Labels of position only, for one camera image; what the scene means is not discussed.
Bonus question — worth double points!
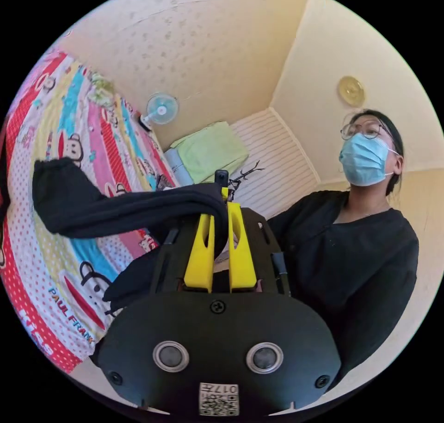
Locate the round ceiling lamp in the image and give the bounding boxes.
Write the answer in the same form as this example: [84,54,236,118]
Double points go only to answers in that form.
[337,75,366,107]

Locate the light green pillow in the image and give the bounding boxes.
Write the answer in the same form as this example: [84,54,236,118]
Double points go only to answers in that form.
[163,121,250,185]

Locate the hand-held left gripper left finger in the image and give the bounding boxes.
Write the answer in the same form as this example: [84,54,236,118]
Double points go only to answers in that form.
[183,213,216,294]

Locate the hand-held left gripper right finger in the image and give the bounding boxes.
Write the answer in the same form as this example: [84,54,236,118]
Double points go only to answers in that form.
[227,202,258,293]

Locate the small blue and white fan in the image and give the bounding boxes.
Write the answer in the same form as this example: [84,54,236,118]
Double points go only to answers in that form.
[140,92,179,131]

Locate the black pants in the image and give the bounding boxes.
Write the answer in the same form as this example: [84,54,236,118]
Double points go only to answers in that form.
[32,156,230,314]

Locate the person's body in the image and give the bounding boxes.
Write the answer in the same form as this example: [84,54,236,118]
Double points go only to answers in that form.
[267,109,420,392]

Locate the bed with cartoon printed sheet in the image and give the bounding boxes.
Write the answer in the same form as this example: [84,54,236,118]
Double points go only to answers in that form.
[0,50,181,374]

